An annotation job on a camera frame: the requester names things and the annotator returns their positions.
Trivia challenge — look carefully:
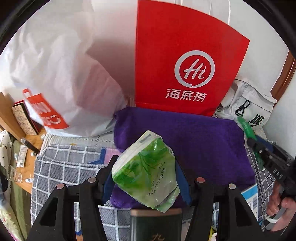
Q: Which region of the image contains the dark tea box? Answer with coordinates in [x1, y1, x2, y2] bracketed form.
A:
[130, 208, 182, 241]

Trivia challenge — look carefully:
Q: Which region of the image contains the grey checked tablecloth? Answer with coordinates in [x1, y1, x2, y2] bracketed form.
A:
[30, 133, 274, 240]

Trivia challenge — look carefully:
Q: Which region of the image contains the grey Nike waist bag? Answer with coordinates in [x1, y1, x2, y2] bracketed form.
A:
[215, 78, 276, 130]

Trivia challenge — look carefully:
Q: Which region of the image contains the white cream tube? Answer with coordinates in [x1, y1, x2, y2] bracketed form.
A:
[16, 145, 28, 168]

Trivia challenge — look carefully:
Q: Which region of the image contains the white Miniso plastic bag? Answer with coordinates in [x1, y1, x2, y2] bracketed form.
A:
[1, 1, 126, 137]

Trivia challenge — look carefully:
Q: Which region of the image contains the floral bedding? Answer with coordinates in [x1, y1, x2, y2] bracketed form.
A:
[1, 131, 25, 240]

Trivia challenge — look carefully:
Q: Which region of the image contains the black remote stick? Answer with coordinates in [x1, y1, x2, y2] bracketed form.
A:
[20, 138, 40, 155]

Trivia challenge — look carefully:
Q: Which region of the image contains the blue tissue pack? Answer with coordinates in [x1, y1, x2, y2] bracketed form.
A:
[241, 184, 258, 220]

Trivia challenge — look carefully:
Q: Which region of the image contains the wooden door frame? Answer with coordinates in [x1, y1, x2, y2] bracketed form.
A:
[271, 51, 295, 101]

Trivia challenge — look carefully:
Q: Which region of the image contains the green tissue packet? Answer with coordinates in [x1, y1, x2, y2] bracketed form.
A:
[111, 131, 180, 213]

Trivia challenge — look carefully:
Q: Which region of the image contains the brown patterned book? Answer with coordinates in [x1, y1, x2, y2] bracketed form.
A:
[11, 100, 42, 136]

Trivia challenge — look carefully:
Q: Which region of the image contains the purple towel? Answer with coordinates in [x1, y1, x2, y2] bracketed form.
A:
[108, 106, 256, 210]

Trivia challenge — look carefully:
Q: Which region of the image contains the wooden nightstand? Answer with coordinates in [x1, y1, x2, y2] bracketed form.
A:
[16, 128, 46, 194]

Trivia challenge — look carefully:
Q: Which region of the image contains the green wet wipe packet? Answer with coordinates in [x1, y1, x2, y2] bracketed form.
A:
[237, 116, 257, 140]

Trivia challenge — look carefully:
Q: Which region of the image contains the person's right hand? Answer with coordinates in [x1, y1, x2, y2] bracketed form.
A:
[265, 180, 296, 232]

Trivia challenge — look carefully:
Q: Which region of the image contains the red Haidilao paper bag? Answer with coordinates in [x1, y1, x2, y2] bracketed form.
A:
[135, 1, 249, 116]

